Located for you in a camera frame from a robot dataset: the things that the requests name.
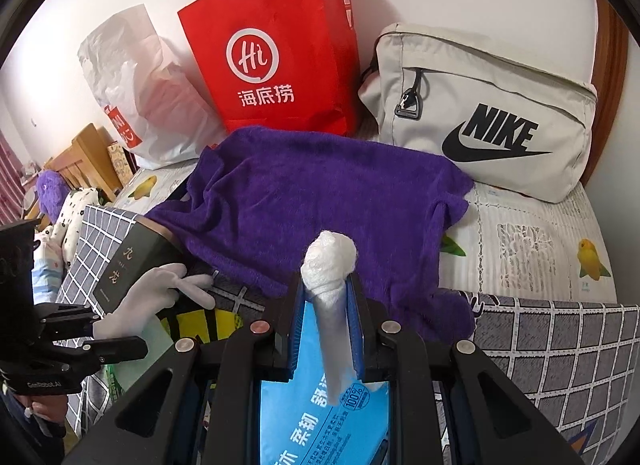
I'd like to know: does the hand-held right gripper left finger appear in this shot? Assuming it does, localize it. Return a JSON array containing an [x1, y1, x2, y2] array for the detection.
[[62, 275, 307, 465]]

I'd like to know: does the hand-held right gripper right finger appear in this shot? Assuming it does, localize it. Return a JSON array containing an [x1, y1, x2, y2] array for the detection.
[[345, 275, 586, 465]]

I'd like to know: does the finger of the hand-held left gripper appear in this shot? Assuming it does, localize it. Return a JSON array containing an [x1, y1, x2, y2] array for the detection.
[[54, 336, 149, 372]]

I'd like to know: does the white tissue sheet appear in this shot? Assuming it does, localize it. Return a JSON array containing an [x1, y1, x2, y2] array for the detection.
[[301, 230, 359, 406]]

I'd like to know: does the yellow black striped sock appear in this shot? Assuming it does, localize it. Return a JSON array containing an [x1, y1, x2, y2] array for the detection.
[[160, 300, 251, 346]]

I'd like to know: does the black tin box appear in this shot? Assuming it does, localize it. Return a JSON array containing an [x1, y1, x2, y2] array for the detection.
[[92, 218, 216, 318]]

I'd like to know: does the person's left hand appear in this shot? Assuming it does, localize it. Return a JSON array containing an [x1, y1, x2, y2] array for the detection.
[[15, 391, 68, 446]]

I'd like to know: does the striped pale blue cloth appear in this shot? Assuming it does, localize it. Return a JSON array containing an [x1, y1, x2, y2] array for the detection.
[[32, 235, 66, 306]]

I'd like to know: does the white glove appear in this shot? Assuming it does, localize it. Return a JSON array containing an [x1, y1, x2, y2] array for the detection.
[[92, 263, 217, 341]]

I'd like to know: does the blue tissue pack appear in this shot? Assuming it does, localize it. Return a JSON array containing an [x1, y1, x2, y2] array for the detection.
[[257, 290, 391, 465]]

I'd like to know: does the white polka dot cloth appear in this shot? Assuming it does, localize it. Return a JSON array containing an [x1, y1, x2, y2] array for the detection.
[[47, 186, 101, 266]]

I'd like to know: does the purple plush toy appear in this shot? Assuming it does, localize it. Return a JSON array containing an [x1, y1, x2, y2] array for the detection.
[[36, 170, 71, 226]]

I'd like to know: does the pink striped curtain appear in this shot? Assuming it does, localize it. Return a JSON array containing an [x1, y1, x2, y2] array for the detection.
[[0, 130, 23, 216]]

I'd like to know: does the person's dark clothing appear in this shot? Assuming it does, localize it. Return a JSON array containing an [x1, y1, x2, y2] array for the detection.
[[0, 385, 66, 465]]

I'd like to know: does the purple fuzzy towel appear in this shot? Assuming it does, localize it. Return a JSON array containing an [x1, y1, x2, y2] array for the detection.
[[145, 126, 476, 343]]

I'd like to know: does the patterned brown box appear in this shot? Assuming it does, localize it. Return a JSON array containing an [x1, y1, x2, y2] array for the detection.
[[106, 142, 138, 191]]

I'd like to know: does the wooden headboard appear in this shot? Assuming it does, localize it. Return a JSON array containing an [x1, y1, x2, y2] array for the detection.
[[25, 124, 138, 221]]

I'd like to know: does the grey checked blanket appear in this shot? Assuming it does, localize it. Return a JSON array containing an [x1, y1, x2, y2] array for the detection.
[[52, 202, 631, 465]]

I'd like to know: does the white plastic bag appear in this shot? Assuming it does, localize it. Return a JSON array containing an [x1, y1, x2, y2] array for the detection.
[[77, 4, 228, 169]]

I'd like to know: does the beige bag with black logo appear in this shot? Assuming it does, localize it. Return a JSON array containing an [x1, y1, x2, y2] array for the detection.
[[357, 22, 599, 204]]

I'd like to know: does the red paper bag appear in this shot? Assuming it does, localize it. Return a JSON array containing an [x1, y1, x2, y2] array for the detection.
[[177, 0, 362, 136]]

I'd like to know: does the brown wooden bed board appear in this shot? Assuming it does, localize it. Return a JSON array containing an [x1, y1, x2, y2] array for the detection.
[[585, 0, 632, 186]]

